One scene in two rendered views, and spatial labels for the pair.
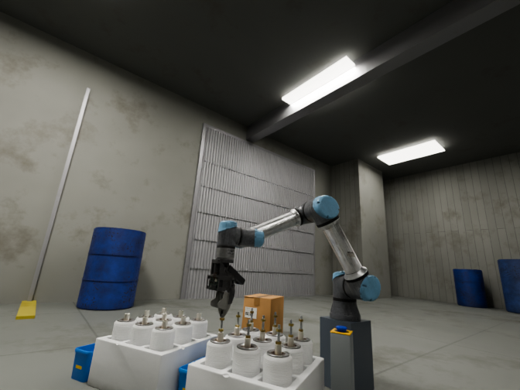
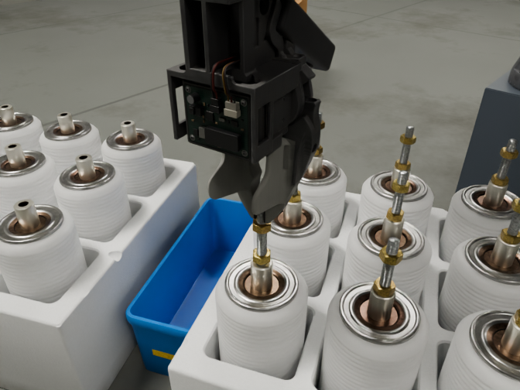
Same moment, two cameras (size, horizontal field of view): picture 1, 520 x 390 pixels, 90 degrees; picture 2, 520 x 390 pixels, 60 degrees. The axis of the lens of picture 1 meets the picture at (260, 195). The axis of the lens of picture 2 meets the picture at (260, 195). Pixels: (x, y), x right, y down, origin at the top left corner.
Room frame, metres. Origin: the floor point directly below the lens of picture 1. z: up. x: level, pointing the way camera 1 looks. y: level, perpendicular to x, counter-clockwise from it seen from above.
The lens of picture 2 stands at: (0.75, 0.17, 0.58)
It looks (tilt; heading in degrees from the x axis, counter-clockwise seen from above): 34 degrees down; 351
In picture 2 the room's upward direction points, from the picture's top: straight up
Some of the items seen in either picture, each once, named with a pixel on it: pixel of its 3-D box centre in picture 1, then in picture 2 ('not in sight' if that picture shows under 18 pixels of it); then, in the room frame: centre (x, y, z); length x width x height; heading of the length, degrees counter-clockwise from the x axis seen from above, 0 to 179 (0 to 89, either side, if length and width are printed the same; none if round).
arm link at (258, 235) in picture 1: (248, 237); not in sight; (1.12, 0.04, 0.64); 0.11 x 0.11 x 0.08; 20
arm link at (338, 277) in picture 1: (344, 284); not in sight; (1.43, -0.47, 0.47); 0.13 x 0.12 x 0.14; 20
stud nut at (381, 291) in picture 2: not in sight; (384, 286); (1.03, 0.01, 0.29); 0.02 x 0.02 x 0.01; 64
